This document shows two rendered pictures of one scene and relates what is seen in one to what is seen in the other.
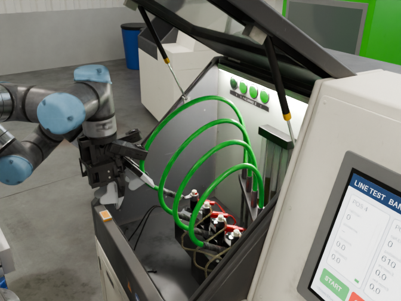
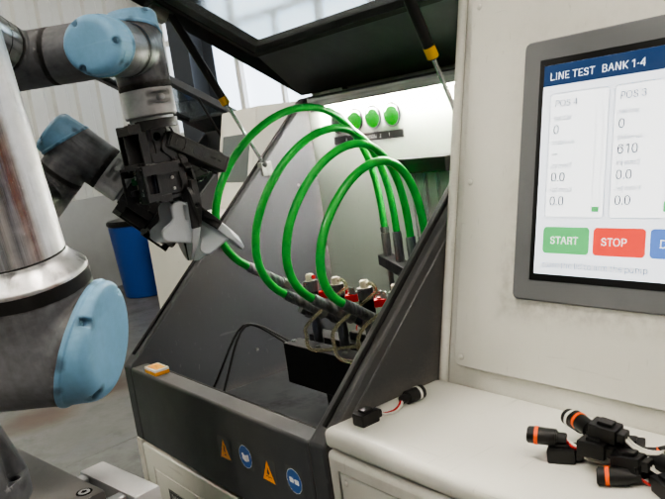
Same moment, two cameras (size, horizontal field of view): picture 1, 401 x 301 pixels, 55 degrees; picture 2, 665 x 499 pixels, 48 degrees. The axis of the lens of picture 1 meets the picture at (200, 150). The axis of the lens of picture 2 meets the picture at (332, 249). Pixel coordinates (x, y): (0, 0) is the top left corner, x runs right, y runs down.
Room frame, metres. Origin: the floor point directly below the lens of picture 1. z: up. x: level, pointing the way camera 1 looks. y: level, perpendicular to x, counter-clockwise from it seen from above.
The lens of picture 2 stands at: (-0.31, 0.12, 1.37)
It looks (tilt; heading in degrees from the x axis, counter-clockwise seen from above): 9 degrees down; 354
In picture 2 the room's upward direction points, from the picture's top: 8 degrees counter-clockwise
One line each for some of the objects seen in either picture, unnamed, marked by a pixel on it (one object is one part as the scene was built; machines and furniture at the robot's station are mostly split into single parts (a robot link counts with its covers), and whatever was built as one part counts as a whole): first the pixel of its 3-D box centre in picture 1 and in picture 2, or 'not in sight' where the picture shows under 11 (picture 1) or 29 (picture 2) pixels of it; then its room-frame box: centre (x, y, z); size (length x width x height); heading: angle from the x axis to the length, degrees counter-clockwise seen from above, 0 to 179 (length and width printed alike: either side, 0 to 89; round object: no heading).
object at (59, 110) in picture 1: (61, 107); (96, 49); (0.73, 0.28, 1.51); 0.11 x 0.11 x 0.08; 76
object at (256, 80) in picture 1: (266, 83); (390, 88); (1.22, -0.21, 1.43); 0.54 x 0.03 x 0.02; 30
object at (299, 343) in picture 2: (212, 261); (364, 387); (0.98, -0.04, 0.91); 0.34 x 0.10 x 0.15; 30
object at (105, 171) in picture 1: (101, 157); (156, 161); (0.82, 0.23, 1.36); 0.09 x 0.08 x 0.12; 124
